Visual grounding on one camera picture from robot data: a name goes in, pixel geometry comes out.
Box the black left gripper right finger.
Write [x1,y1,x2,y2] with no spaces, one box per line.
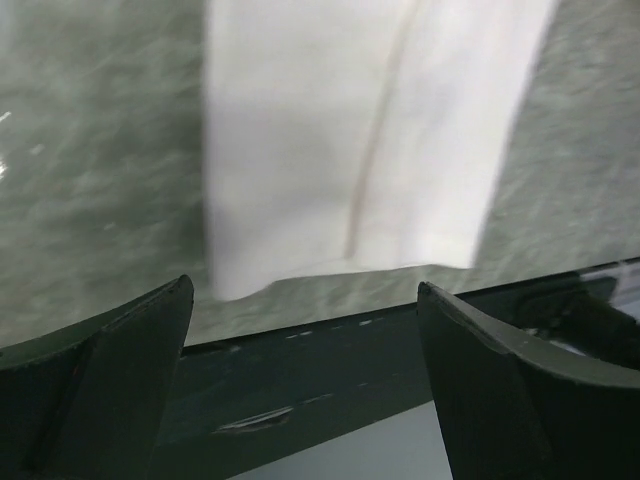
[417,283,639,479]

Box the white Coca-Cola t-shirt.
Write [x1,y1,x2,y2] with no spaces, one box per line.
[203,0,557,301]

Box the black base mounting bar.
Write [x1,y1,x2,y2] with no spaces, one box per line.
[149,257,640,466]

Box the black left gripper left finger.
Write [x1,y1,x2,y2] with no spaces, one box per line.
[1,275,193,479]

